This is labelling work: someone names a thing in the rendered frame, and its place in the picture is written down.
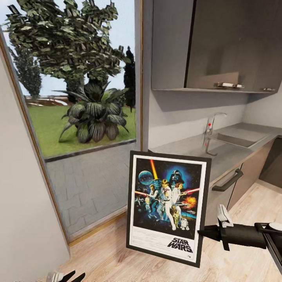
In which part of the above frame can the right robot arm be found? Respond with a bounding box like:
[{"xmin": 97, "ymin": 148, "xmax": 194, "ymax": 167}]
[{"xmin": 197, "ymin": 204, "xmax": 282, "ymax": 275}]

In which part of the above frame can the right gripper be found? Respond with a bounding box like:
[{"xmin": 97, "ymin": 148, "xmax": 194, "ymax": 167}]
[{"xmin": 197, "ymin": 220, "xmax": 250, "ymax": 251}]

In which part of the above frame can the poster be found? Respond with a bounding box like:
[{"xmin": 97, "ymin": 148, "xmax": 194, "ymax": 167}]
[{"xmin": 126, "ymin": 150, "xmax": 212, "ymax": 268}]

